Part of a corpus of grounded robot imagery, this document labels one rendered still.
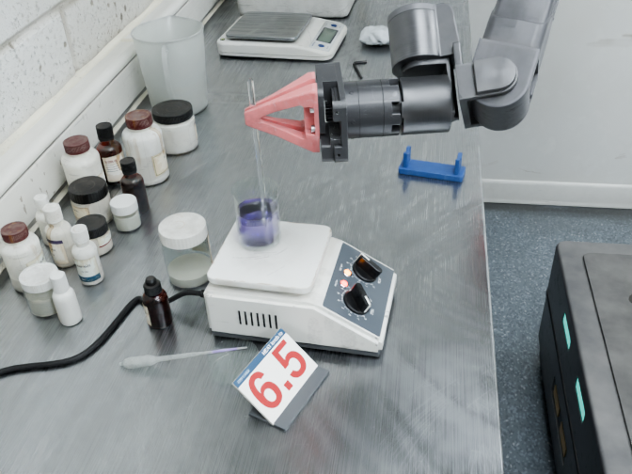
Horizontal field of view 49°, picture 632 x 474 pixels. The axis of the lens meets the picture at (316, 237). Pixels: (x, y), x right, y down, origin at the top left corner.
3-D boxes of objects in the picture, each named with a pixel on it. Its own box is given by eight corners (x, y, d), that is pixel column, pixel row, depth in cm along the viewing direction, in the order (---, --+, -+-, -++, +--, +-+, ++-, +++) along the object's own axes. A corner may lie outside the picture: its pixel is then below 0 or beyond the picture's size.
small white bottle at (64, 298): (86, 315, 85) (72, 270, 81) (73, 329, 83) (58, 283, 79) (70, 310, 86) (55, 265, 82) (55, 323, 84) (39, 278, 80)
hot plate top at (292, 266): (333, 231, 83) (333, 225, 83) (310, 296, 74) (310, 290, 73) (238, 222, 86) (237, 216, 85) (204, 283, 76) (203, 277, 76)
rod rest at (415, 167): (466, 172, 108) (467, 151, 106) (461, 182, 106) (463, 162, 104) (402, 163, 111) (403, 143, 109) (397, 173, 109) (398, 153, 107)
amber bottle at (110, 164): (99, 181, 111) (85, 126, 105) (118, 171, 113) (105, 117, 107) (114, 189, 109) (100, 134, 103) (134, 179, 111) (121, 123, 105)
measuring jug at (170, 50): (213, 129, 124) (200, 47, 115) (139, 134, 123) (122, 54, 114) (214, 86, 139) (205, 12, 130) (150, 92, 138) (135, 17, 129)
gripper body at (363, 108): (326, 103, 64) (406, 98, 64) (321, 61, 72) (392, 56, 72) (329, 165, 68) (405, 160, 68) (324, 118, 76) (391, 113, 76)
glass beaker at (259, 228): (250, 225, 84) (244, 166, 79) (291, 234, 82) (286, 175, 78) (226, 253, 80) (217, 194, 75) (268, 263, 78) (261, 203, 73)
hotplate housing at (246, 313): (396, 286, 87) (398, 234, 82) (381, 361, 76) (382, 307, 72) (228, 267, 91) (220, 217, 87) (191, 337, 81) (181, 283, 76)
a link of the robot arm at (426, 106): (466, 118, 66) (454, 139, 72) (457, 52, 68) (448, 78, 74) (393, 122, 66) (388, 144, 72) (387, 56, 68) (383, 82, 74)
